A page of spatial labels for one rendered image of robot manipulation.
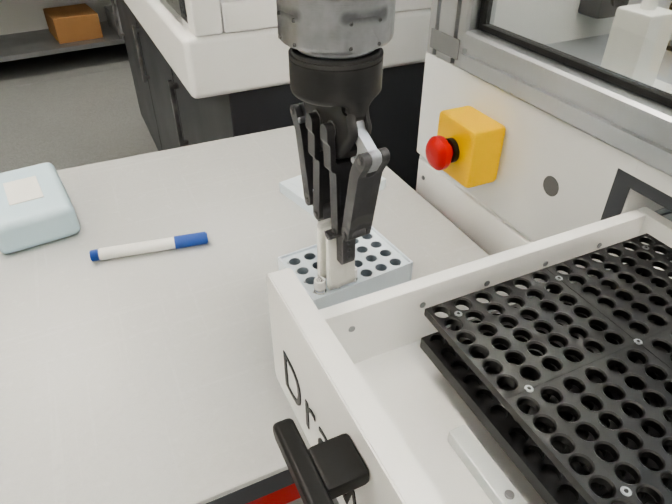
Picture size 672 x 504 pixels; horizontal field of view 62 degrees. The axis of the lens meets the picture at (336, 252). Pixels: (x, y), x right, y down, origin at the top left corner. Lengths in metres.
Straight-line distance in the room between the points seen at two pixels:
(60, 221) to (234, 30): 0.45
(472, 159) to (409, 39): 0.55
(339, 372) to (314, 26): 0.24
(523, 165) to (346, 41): 0.30
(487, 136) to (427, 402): 0.33
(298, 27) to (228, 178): 0.46
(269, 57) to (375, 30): 0.63
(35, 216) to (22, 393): 0.25
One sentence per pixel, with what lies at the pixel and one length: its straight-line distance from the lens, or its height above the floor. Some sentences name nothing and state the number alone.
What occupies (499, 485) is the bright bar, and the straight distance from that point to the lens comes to 0.39.
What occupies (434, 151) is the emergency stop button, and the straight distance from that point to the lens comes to 0.66.
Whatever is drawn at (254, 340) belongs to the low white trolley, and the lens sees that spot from 0.58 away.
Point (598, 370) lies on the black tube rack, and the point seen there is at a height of 0.90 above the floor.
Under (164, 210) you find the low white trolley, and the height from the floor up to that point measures 0.76.
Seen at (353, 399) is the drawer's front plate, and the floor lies 0.93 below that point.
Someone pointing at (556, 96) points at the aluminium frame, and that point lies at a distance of 0.61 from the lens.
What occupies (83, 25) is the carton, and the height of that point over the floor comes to 0.24.
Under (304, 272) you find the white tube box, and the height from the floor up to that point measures 0.79.
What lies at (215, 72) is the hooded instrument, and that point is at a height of 0.84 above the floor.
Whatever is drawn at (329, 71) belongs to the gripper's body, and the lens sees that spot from 0.43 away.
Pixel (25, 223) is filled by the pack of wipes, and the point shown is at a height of 0.80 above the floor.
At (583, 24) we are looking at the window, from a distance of 0.61.
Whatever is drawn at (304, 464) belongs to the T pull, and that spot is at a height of 0.91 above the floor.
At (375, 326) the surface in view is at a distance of 0.43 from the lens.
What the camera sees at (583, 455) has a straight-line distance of 0.35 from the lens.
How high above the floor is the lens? 1.17
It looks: 37 degrees down
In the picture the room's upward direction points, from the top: straight up
